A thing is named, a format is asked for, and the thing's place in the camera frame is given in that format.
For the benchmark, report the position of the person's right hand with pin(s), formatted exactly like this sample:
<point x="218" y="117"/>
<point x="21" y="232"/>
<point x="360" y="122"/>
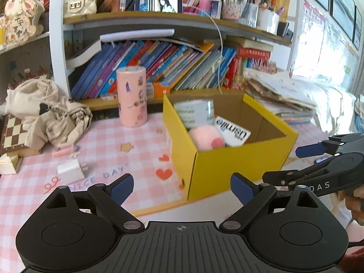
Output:
<point x="357" y="204"/>

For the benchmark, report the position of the pink checked desk mat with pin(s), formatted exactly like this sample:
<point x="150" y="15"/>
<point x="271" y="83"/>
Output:
<point x="113" y="142"/>

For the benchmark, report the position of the yellow cardboard box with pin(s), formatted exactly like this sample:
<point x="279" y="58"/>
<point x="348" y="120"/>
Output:
<point x="233" y="162"/>

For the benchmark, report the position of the stack of worn booklets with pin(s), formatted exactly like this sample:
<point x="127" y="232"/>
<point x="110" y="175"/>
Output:
<point x="278" y="96"/>

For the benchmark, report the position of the wooden chessboard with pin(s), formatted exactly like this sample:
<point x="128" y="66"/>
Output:
<point x="14" y="133"/>

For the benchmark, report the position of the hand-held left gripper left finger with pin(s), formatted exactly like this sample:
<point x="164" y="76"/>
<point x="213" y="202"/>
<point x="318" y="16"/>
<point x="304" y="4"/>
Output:
<point x="122" y="189"/>

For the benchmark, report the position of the white cup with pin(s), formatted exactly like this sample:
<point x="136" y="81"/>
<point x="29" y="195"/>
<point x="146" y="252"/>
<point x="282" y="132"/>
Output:
<point x="267" y="21"/>

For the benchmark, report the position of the wooden pig ornament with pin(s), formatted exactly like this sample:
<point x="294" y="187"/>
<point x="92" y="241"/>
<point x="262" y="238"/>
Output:
<point x="20" y="14"/>

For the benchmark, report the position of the row of colourful books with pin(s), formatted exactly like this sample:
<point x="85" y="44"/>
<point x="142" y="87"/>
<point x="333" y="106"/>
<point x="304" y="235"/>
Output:
<point x="170" y="62"/>

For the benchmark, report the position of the beige cloth bag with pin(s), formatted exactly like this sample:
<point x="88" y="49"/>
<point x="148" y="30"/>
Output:
<point x="57" y="113"/>

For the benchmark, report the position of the pink cylindrical container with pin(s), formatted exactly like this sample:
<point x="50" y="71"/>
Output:
<point x="130" y="96"/>

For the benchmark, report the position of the small orange box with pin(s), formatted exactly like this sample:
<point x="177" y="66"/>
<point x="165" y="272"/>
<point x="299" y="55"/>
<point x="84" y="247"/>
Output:
<point x="160" y="88"/>

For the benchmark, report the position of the white plug adapter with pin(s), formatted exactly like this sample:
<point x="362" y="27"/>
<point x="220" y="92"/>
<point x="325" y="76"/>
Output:
<point x="69" y="170"/>

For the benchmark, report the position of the red knit clothing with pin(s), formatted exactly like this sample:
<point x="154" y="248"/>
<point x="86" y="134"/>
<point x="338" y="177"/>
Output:
<point x="354" y="261"/>

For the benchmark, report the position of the pink plush pig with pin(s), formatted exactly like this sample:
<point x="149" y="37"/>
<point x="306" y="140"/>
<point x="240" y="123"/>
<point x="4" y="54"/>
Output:
<point x="204" y="138"/>

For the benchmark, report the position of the white lamp bar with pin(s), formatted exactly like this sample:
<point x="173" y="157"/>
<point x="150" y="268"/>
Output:
<point x="136" y="35"/>

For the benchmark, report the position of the small white blue bottle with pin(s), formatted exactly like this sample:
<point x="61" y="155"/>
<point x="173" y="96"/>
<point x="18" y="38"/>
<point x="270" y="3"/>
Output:
<point x="216" y="7"/>

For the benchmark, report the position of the clear packing tape roll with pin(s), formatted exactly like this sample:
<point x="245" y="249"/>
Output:
<point x="190" y="111"/>

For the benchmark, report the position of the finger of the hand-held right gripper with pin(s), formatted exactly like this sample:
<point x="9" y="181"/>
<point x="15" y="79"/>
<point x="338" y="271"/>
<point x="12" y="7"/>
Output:
<point x="310" y="150"/>
<point x="278" y="177"/>

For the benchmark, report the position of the patterned bedspread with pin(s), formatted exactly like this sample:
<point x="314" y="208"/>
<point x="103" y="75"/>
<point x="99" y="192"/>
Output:
<point x="327" y="99"/>

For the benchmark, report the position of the white toothpaste box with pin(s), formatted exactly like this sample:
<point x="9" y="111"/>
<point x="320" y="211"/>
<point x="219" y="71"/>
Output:
<point x="233" y="130"/>

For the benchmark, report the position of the small cream cardboard box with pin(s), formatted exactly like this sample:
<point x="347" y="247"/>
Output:
<point x="8" y="165"/>

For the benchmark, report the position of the small black device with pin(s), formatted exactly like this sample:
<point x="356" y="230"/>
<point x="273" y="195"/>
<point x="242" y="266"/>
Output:
<point x="284" y="30"/>

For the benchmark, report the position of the pink pen cup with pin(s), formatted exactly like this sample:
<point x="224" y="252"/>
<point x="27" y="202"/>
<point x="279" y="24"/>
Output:
<point x="231" y="11"/>

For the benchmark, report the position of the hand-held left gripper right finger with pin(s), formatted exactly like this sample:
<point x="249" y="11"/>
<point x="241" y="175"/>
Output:
<point x="241" y="189"/>

